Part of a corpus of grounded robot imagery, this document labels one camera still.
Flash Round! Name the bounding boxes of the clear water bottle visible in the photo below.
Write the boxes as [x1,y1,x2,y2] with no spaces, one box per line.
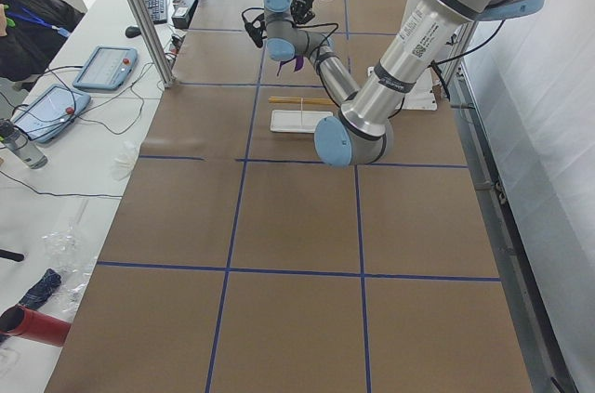
[0,119,47,169]

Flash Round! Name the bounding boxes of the blue teach pendant far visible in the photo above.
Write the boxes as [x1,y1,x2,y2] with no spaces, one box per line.
[73,46,139,91]

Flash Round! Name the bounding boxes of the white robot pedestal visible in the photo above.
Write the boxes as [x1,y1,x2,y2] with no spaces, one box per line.
[396,70,437,111]

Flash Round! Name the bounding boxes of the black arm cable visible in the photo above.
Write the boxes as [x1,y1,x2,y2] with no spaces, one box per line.
[241,7,340,44]

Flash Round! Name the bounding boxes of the clear plastic wrap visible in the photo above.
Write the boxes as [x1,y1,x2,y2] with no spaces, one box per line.
[42,199,97,321]

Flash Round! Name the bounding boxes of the aluminium frame post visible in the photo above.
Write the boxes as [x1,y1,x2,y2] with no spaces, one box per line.
[127,0,175,88]

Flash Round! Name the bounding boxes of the blue teach pendant near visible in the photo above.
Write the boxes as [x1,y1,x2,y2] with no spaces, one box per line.
[12,85,91,143]

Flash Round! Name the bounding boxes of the purple microfibre towel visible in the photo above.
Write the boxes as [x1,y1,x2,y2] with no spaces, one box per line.
[275,55,306,77]

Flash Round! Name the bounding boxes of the black keyboard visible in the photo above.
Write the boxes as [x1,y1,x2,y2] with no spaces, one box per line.
[143,0,168,24]

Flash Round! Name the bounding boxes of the black power box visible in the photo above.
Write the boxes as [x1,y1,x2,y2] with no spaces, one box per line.
[171,0,199,30]

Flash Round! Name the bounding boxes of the black computer mouse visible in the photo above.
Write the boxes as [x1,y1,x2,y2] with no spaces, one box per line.
[125,26,140,38]

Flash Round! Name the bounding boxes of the red cylinder tube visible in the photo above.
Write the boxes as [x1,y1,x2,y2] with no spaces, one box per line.
[1,305,71,347]

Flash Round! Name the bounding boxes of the wooden rack rod one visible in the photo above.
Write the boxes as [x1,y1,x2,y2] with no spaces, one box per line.
[269,95,332,104]

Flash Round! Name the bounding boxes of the wooden rack rod two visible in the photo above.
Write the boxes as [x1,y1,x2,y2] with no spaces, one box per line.
[269,98,334,108]

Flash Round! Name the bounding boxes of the white rack base tray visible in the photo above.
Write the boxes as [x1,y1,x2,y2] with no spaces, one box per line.
[270,110,333,134]

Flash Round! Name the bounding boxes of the black jacket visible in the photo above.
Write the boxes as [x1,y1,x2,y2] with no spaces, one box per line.
[1,0,85,82]

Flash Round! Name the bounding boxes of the folded dark blue umbrella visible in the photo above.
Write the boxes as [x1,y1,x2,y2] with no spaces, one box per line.
[19,269,61,310]

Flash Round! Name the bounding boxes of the blue teach pendant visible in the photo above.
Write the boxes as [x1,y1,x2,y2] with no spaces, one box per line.
[12,85,91,143]
[73,46,139,91]

